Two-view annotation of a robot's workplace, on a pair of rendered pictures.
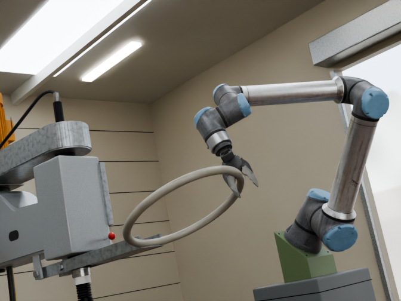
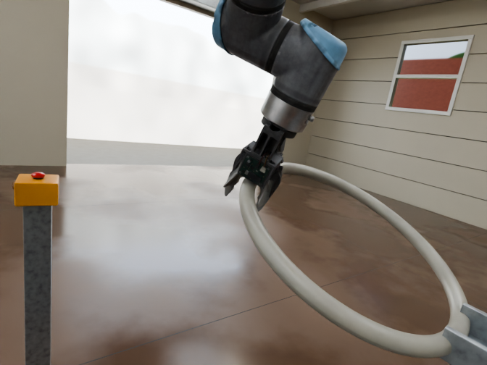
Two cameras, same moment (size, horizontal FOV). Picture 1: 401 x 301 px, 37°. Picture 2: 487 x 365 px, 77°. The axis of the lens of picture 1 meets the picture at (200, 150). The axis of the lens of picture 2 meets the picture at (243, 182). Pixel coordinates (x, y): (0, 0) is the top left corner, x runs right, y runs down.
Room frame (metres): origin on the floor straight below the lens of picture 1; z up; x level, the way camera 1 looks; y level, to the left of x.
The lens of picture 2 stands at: (2.79, -0.07, 1.41)
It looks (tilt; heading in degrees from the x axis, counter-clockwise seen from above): 13 degrees down; 186
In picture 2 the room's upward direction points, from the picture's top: 9 degrees clockwise
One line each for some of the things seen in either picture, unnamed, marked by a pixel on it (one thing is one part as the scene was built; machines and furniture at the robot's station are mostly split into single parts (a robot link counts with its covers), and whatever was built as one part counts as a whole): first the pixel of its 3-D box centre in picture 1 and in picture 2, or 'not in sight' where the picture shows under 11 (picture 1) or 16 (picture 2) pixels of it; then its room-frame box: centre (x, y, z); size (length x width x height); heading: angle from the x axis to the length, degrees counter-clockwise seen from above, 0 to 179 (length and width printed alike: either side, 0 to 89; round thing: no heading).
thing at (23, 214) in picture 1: (27, 231); not in sight; (2.85, 0.89, 1.31); 0.74 x 0.23 x 0.49; 50
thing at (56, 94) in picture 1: (58, 111); not in sight; (2.59, 0.60, 1.79); 0.04 x 0.04 x 0.17
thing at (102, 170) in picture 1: (101, 194); not in sight; (2.63, 0.47, 1.38); 0.08 x 0.03 x 0.28; 50
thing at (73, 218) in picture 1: (61, 214); not in sight; (2.64, 0.66, 1.33); 0.36 x 0.22 x 0.45; 50
